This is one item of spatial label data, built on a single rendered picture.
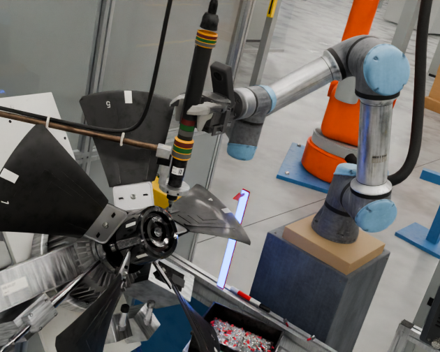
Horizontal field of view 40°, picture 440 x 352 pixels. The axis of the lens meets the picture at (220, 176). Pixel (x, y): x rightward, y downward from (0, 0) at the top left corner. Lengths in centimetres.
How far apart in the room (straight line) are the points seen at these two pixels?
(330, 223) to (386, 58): 58
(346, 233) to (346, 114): 321
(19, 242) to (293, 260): 86
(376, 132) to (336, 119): 344
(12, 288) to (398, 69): 103
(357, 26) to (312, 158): 115
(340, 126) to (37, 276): 403
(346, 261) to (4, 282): 99
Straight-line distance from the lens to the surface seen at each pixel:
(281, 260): 195
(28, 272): 132
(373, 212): 175
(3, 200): 122
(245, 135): 155
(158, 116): 147
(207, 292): 190
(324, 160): 517
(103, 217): 132
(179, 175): 137
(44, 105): 161
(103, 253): 137
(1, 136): 151
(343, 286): 185
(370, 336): 351
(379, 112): 165
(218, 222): 155
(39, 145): 122
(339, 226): 192
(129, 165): 141
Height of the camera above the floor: 187
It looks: 23 degrees down
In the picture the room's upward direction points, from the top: 14 degrees clockwise
